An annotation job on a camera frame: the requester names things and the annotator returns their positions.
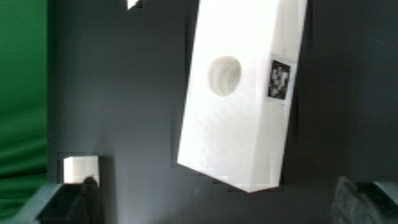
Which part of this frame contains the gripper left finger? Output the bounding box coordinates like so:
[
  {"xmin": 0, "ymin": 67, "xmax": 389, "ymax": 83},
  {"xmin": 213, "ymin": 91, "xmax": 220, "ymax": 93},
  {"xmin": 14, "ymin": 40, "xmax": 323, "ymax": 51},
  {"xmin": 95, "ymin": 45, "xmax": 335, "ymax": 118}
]
[{"xmin": 7, "ymin": 176, "xmax": 106, "ymax": 224}]

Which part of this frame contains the white front rail bar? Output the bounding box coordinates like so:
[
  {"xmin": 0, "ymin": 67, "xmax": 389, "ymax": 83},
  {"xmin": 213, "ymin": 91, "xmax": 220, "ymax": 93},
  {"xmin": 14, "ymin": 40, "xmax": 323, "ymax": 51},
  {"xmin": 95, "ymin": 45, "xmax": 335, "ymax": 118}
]
[{"xmin": 62, "ymin": 156, "xmax": 99, "ymax": 184}]

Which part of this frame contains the white cabinet top block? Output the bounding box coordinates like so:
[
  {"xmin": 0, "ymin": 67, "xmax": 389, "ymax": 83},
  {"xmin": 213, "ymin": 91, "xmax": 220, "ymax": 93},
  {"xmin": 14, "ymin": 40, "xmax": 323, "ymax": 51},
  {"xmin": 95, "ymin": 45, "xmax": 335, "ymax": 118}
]
[{"xmin": 177, "ymin": 0, "xmax": 307, "ymax": 192}]

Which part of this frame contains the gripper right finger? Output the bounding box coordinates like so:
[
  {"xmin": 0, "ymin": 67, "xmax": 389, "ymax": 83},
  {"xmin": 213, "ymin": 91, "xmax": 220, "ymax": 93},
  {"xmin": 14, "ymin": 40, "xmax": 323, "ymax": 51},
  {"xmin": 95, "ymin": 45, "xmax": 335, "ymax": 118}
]
[{"xmin": 330, "ymin": 177, "xmax": 398, "ymax": 224}]

